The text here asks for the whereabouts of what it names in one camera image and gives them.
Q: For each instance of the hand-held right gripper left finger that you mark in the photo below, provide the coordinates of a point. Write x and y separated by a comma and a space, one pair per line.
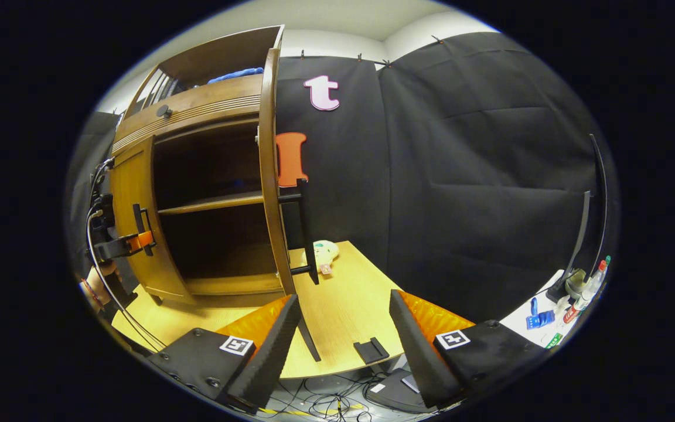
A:
270, 357

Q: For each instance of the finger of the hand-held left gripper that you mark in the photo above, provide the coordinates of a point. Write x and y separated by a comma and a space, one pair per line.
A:
120, 246

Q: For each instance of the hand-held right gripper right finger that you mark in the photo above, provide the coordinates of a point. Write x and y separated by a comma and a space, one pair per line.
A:
416, 357

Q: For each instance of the wooden cabinet door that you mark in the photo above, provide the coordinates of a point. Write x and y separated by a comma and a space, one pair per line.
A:
129, 187
270, 176

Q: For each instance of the wooden double-door shoe cabinet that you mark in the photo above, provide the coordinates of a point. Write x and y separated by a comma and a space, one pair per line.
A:
220, 202

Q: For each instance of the black box device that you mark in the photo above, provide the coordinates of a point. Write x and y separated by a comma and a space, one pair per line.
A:
393, 392

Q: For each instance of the small black stand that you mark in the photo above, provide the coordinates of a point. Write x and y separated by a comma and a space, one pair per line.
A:
371, 350

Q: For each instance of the small pink card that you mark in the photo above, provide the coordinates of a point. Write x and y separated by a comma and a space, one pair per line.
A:
326, 269

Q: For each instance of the pale plush toy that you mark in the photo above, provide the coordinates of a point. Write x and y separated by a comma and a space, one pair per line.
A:
326, 252

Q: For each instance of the blue plastic tool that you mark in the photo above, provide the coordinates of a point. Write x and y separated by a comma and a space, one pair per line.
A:
539, 319

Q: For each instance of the green packet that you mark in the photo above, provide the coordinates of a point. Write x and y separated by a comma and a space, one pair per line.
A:
554, 340

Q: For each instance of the wooden drawer with black knob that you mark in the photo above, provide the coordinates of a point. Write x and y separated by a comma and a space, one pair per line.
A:
208, 105

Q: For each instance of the clear spray bottle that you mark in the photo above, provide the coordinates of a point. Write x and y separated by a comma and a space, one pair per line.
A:
586, 293

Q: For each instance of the black backdrop cloth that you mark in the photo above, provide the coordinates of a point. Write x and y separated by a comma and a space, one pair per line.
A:
460, 176

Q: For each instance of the blue towel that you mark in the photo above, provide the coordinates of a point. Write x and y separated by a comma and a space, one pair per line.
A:
238, 74

